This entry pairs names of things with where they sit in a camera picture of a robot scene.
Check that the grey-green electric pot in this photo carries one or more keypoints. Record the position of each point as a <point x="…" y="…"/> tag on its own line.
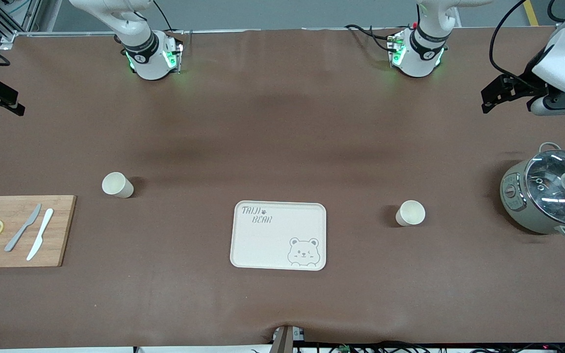
<point x="513" y="201"/>

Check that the brown table mat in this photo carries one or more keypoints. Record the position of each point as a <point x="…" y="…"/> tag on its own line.
<point x="282" y="122"/>

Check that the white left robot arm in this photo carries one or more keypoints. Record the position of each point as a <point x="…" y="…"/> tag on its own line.
<point x="422" y="54"/>

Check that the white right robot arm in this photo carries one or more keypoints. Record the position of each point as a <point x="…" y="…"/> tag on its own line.
<point x="147" y="59"/>

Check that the glass pot lid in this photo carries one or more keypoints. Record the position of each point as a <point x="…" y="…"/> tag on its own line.
<point x="547" y="176"/>

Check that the grey plastic knife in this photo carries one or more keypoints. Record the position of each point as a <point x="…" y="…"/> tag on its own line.
<point x="22" y="229"/>

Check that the cream bear print tray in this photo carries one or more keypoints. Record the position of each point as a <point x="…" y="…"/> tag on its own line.
<point x="263" y="250"/>

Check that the grey table edge bracket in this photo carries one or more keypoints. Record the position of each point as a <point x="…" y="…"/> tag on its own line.
<point x="285" y="340"/>

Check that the white IKEA cup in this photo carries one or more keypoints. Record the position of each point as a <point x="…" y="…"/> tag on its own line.
<point x="410" y="214"/>
<point x="115" y="185"/>

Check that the bamboo cutting board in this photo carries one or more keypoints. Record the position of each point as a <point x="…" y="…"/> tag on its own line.
<point x="62" y="230"/>

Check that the white plastic knife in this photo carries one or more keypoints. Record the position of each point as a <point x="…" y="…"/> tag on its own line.
<point x="40" y="234"/>

